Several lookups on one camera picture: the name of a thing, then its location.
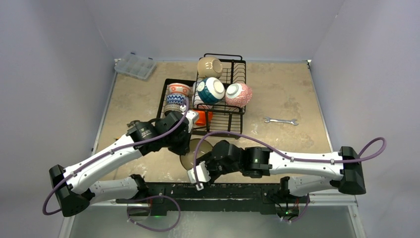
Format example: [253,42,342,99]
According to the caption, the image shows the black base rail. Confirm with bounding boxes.
[116,182,308,216]

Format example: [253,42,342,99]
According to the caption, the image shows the red floral bowl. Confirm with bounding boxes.
[168,83,191,97]

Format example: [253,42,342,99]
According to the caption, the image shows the brown beige bowl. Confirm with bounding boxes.
[163,104,182,116]

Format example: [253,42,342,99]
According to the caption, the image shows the aluminium frame rail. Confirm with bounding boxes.
[59,192,366,238]

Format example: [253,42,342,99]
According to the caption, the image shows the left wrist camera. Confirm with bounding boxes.
[185,110,200,125]

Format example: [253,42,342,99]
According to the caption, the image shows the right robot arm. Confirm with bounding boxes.
[189,140,366,202]

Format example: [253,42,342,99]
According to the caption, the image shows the orange white bowl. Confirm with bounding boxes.
[195,111,213,126]

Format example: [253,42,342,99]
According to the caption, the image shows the clear plastic organizer box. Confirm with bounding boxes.
[114,52,157,81]

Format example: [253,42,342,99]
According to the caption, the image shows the cream beige bowl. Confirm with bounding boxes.
[197,57,223,78]

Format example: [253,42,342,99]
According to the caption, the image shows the teal white bowl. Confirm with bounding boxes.
[196,77,225,104]

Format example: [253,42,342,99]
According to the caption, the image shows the silver wrench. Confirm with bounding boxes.
[263,117,299,126]

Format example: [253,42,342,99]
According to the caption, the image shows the tan glazed bowl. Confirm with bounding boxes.
[179,138,214,171]

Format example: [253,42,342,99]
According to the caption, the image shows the grey floral black bowl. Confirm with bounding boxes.
[224,83,253,108]

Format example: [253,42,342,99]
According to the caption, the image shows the black wire dish rack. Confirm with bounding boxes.
[156,53,246,136]

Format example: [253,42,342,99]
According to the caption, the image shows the white ribbed bowl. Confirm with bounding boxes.
[191,80,201,96]

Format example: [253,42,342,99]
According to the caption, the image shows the red patterned black bowl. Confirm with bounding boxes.
[166,93,187,106]

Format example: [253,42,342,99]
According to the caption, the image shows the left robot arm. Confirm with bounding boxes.
[48,110,199,217]

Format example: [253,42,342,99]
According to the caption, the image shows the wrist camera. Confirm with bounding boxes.
[185,110,200,125]
[187,162,211,191]

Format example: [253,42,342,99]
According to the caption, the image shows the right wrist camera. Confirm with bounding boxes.
[187,162,211,191]

